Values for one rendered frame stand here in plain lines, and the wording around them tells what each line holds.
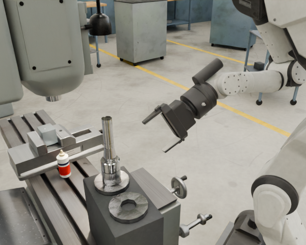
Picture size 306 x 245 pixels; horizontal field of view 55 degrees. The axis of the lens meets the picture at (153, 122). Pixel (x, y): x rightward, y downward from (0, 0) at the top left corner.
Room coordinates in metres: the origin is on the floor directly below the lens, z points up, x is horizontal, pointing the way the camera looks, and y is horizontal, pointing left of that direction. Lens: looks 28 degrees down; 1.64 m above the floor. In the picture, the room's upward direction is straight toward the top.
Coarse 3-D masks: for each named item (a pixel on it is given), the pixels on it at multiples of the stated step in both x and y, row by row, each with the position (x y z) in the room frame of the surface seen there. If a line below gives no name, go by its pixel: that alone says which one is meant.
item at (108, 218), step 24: (120, 168) 0.65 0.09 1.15; (96, 192) 0.55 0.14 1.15; (120, 192) 0.55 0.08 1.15; (144, 192) 0.55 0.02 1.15; (96, 216) 0.53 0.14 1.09; (120, 216) 0.46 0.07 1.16; (144, 216) 0.47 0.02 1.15; (96, 240) 0.55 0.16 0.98; (120, 240) 0.42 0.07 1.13; (144, 240) 0.45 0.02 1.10
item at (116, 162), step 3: (117, 156) 0.60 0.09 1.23; (102, 159) 0.58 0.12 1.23; (114, 159) 0.58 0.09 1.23; (117, 159) 0.58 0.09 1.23; (102, 162) 0.57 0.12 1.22; (105, 162) 0.57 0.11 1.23; (108, 162) 0.57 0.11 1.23; (111, 162) 0.57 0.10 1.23; (114, 162) 0.57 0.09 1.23; (117, 162) 0.57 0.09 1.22; (102, 165) 0.57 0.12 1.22; (105, 165) 0.56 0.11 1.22; (108, 165) 0.56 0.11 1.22; (111, 165) 0.56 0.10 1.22; (114, 165) 0.57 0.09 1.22; (117, 165) 0.57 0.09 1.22
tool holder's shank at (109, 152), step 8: (104, 120) 0.58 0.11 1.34; (104, 128) 0.57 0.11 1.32; (112, 128) 0.58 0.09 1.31; (104, 136) 0.58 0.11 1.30; (112, 136) 0.58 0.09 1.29; (104, 144) 0.58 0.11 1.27; (112, 144) 0.58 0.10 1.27; (104, 152) 0.58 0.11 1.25; (112, 152) 0.58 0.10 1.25; (112, 160) 0.58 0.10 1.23
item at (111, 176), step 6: (102, 168) 0.57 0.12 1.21; (108, 168) 0.56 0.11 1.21; (114, 168) 0.57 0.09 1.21; (102, 174) 0.57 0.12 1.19; (108, 174) 0.56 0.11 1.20; (114, 174) 0.57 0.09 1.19; (120, 174) 0.59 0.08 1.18; (102, 180) 0.58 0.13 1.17; (108, 180) 0.56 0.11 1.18; (114, 180) 0.56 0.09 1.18; (120, 180) 0.58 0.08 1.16
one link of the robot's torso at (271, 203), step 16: (256, 192) 0.70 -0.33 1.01; (272, 192) 0.67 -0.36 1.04; (256, 208) 0.70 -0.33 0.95; (272, 208) 0.66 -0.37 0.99; (288, 208) 0.65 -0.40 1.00; (256, 224) 0.70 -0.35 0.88; (272, 224) 0.66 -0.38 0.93; (288, 224) 0.68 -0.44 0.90; (272, 240) 0.69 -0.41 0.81; (288, 240) 0.67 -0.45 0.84; (304, 240) 0.69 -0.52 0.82
